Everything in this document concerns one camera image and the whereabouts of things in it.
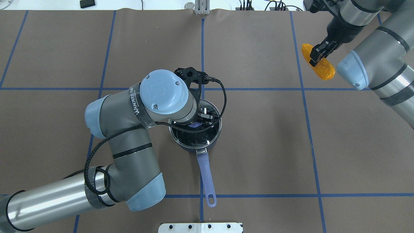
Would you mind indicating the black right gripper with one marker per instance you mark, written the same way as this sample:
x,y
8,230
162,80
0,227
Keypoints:
x,y
338,32

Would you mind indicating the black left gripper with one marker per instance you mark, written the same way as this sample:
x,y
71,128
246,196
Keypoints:
x,y
208,117

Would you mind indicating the yellow corn cob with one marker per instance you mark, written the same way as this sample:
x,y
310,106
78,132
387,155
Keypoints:
x,y
323,69

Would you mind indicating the glass lid blue knob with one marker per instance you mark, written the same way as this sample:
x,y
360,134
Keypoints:
x,y
196,136

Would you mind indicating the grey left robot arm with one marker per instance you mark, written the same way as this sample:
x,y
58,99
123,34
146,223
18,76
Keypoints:
x,y
123,166

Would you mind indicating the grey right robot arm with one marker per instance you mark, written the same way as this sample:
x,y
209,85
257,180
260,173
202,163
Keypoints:
x,y
377,62

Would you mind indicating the black device on desk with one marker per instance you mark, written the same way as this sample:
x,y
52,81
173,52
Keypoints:
x,y
86,3

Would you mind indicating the blue saucepan with handle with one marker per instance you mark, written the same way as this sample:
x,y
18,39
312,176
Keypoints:
x,y
204,164

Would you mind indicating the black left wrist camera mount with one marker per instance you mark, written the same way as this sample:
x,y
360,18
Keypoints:
x,y
191,75

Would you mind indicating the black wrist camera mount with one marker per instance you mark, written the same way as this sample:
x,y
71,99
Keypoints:
x,y
314,6
191,75

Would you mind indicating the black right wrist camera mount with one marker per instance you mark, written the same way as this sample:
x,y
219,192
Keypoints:
x,y
314,6

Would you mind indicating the aluminium frame post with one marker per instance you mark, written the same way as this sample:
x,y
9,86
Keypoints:
x,y
202,7

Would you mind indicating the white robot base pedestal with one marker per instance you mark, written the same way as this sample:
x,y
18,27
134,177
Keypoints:
x,y
231,227

